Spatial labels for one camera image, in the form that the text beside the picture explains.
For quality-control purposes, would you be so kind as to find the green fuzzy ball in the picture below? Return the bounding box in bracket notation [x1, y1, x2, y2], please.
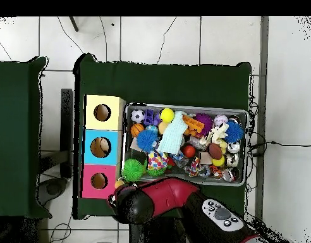
[121, 158, 145, 183]

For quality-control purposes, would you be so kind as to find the blue fuzzy ball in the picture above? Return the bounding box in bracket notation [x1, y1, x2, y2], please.
[223, 120, 245, 144]
[135, 129, 159, 154]

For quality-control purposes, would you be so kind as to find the wooden box with three holes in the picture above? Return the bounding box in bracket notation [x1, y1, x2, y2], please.
[79, 94, 126, 199]

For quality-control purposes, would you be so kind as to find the shallow clear mesh bin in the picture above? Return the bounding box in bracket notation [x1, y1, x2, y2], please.
[121, 102, 249, 187]

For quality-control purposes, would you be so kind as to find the grey rounded base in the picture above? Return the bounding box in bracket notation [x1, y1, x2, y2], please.
[37, 177, 69, 206]

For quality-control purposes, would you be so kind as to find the small orange basketball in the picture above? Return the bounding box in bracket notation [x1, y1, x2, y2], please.
[130, 123, 145, 138]

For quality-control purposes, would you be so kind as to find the mint green knitted cloth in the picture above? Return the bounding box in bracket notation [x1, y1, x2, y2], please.
[157, 111, 188, 156]

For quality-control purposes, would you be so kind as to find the black and white soccer ball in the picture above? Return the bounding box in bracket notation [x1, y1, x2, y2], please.
[130, 108, 146, 124]

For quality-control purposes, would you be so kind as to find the black upright panel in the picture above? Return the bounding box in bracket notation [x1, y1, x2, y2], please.
[60, 88, 74, 179]

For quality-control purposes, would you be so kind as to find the multicoloured knotted fabric toy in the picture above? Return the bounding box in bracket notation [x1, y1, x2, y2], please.
[183, 156, 204, 178]

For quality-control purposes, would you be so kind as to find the yellow ball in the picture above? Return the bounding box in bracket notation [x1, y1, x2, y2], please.
[159, 108, 176, 123]

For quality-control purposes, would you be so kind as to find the orange plastic block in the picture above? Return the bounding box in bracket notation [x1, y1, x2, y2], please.
[181, 115, 205, 136]

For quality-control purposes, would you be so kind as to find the brown toy football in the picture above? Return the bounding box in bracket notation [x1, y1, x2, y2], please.
[207, 142, 224, 161]

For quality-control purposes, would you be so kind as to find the dark green table cloth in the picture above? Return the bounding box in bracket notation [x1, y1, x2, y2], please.
[73, 53, 252, 220]
[0, 56, 52, 219]

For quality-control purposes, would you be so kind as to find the purple spiky ball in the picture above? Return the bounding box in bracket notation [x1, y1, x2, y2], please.
[195, 113, 214, 136]

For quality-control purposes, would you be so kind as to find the white baseball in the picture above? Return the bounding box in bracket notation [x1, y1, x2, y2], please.
[212, 114, 229, 127]

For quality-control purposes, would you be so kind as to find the black stand with legs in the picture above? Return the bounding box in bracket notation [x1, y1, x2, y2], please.
[68, 16, 80, 33]

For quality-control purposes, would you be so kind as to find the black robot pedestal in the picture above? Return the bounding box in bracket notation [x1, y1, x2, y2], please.
[128, 220, 192, 243]

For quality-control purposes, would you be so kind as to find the thin black floor cable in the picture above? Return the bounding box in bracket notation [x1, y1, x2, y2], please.
[156, 16, 178, 65]

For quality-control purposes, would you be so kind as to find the black power cable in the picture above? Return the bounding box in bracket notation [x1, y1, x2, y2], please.
[250, 140, 311, 157]

